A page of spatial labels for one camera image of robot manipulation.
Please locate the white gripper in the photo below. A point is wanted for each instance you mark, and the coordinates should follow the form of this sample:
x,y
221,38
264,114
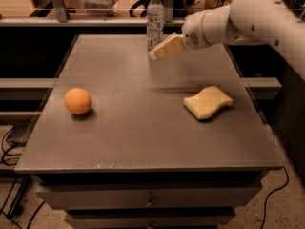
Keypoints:
x,y
193,30

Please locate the clear plastic water bottle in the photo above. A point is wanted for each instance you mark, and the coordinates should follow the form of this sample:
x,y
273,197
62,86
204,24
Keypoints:
x,y
155,23

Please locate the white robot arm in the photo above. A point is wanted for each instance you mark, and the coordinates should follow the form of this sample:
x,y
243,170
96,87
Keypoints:
x,y
242,22

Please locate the yellow wavy sponge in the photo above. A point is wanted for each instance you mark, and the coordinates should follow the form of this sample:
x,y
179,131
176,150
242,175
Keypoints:
x,y
207,102

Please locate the clear plastic container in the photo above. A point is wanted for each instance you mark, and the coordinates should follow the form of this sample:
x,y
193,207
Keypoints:
x,y
99,7

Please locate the grey drawer cabinet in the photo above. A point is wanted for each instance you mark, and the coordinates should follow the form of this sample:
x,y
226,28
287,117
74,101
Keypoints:
x,y
139,159

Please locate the orange ball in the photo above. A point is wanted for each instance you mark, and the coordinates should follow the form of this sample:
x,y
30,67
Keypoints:
x,y
78,101

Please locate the metal shelf rail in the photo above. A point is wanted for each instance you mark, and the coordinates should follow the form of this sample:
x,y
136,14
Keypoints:
x,y
73,22

